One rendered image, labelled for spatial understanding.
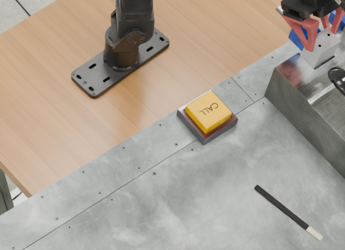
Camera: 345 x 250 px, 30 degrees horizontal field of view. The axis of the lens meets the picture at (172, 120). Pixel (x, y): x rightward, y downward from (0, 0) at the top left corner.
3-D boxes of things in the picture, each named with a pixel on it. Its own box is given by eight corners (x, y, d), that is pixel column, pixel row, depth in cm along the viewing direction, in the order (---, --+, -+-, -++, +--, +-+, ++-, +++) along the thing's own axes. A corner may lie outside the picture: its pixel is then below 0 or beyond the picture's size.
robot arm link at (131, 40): (142, -8, 115) (110, -7, 114) (146, 31, 110) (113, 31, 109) (140, 16, 120) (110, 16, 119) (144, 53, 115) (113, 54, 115)
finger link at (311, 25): (343, 43, 112) (340, -4, 107) (314, 63, 110) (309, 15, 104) (314, 32, 117) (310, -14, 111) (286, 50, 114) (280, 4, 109)
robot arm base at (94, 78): (174, 18, 120) (149, -4, 122) (92, 75, 111) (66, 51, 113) (171, 44, 126) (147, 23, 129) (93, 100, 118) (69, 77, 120)
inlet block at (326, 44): (264, 22, 120) (270, 3, 115) (284, 11, 122) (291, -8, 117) (312, 71, 115) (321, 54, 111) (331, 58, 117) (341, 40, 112)
